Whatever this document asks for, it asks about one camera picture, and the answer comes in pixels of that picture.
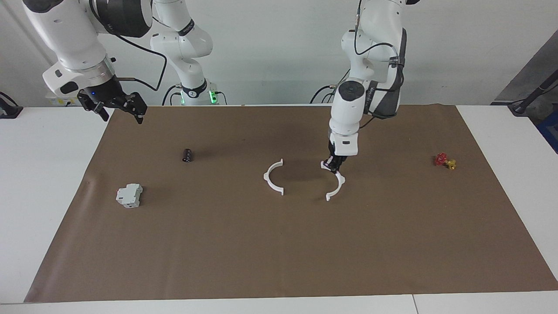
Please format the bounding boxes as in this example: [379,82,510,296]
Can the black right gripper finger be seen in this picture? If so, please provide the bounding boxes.
[78,92,109,122]
[127,92,148,125]

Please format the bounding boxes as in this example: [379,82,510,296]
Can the white half-ring pipe clamp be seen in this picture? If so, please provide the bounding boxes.
[321,160,346,201]
[263,159,285,196]

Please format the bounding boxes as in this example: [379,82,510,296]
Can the white power socket box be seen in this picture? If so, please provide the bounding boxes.
[46,89,83,106]

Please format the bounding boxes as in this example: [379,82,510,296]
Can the black table clamp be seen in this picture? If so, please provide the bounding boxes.
[0,92,23,119]

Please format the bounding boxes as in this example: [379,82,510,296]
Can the white circuit breaker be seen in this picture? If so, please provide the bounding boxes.
[116,183,143,209]

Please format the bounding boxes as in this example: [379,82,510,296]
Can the brown paper mat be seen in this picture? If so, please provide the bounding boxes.
[24,104,558,304]

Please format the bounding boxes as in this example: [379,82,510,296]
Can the red and yellow valve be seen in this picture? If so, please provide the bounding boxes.
[434,153,457,171]

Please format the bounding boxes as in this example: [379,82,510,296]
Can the black stand base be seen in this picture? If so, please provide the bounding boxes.
[508,70,558,117]

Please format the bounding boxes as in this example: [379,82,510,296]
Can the blue crate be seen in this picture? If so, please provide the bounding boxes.
[537,114,558,154]

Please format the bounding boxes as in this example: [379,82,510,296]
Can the grey partition panel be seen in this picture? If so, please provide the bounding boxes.
[493,31,558,105]

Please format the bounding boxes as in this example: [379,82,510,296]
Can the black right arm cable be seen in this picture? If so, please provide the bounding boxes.
[105,26,168,92]

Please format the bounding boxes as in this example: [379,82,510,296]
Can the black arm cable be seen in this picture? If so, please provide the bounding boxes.
[353,0,406,129]
[105,26,168,92]

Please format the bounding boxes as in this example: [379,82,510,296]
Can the black base cable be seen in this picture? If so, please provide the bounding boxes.
[162,84,180,106]
[310,84,337,104]

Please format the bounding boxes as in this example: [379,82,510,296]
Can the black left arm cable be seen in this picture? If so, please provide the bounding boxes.
[353,0,406,129]

